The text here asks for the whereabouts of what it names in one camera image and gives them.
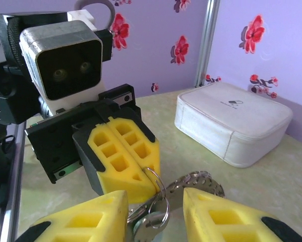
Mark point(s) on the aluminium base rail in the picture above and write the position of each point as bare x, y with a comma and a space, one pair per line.
19, 161

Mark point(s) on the green-capped silver key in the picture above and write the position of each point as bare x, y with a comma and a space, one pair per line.
145, 227

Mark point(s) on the aluminium frame post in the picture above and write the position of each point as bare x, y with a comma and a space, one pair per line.
207, 37

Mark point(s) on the white zippered pouch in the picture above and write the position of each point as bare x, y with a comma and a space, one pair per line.
234, 121

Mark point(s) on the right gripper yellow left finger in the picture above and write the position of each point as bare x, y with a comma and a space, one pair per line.
95, 221

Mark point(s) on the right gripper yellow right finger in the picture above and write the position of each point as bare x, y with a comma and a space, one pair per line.
216, 227

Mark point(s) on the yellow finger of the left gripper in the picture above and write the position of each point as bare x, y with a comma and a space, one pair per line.
115, 176
140, 148

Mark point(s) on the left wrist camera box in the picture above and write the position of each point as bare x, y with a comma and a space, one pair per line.
65, 65

